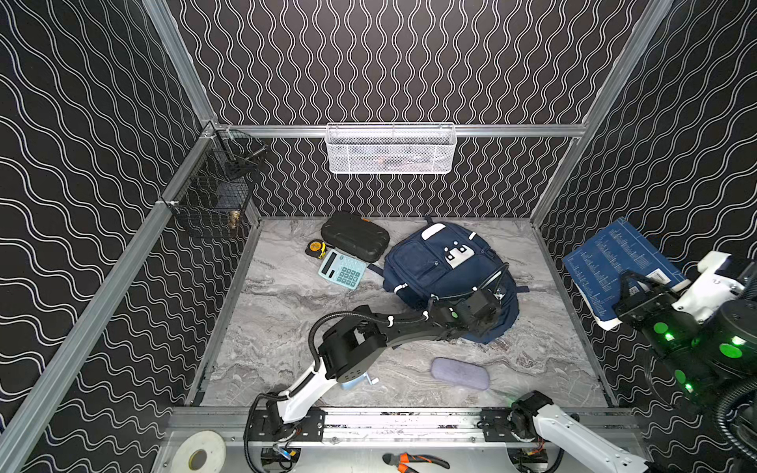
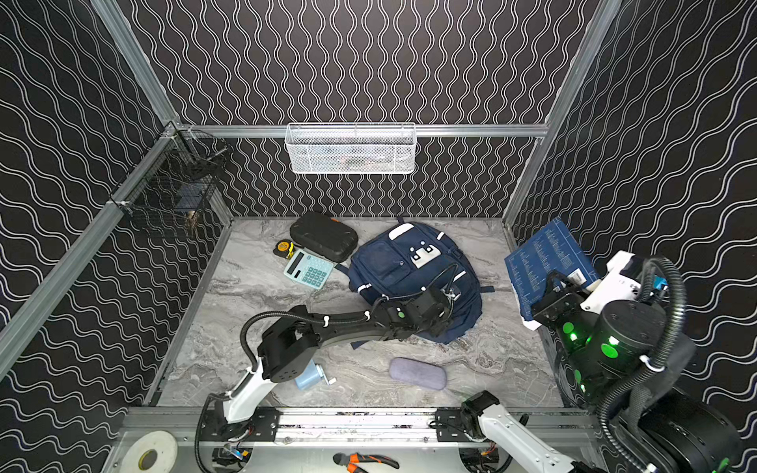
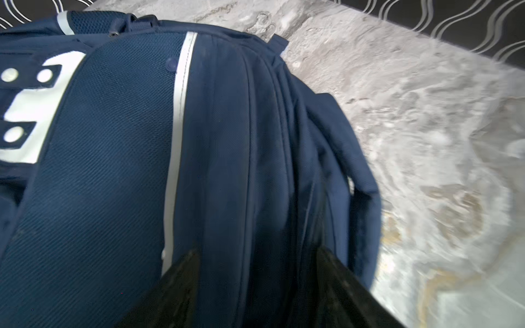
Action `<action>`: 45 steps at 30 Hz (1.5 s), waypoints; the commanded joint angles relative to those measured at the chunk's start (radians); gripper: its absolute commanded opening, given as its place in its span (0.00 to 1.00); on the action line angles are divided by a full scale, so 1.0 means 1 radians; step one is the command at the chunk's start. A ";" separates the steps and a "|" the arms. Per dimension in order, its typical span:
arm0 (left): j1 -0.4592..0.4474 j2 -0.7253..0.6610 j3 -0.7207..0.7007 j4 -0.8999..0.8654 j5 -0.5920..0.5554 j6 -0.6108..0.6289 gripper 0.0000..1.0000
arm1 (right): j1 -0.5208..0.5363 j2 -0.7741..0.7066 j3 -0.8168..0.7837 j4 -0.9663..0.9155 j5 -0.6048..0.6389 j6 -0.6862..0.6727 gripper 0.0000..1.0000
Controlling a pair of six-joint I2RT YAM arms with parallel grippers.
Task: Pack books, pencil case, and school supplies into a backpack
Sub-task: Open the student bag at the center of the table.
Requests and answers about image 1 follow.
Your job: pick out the black zippered case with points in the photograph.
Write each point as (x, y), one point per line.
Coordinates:
(353, 234)

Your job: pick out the yellow black tape measure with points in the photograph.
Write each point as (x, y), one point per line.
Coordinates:
(317, 249)

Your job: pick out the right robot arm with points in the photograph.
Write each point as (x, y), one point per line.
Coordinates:
(706, 337)

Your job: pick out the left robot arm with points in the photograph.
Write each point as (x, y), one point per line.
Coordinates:
(345, 344)

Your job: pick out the teal calculator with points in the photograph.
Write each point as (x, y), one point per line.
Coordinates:
(342, 269)

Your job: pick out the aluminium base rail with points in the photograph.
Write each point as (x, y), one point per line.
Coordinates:
(363, 427)

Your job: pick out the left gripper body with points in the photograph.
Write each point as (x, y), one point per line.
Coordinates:
(494, 299)

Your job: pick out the blue book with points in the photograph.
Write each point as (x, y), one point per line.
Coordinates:
(597, 265)

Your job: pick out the purple glasses case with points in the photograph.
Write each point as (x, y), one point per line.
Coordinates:
(460, 373)

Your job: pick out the orange handled pliers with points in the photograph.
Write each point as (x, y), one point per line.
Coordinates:
(403, 462)

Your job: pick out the black wire basket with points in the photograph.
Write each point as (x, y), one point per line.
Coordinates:
(213, 200)

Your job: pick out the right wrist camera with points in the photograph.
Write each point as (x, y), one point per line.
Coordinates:
(719, 281)

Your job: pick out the light blue pencil sharpener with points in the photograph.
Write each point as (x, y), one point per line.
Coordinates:
(362, 379)

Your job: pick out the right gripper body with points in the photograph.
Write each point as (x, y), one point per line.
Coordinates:
(653, 306)

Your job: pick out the navy blue backpack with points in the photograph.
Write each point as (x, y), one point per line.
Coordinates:
(445, 261)

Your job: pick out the white tape roll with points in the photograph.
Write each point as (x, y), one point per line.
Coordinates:
(203, 452)

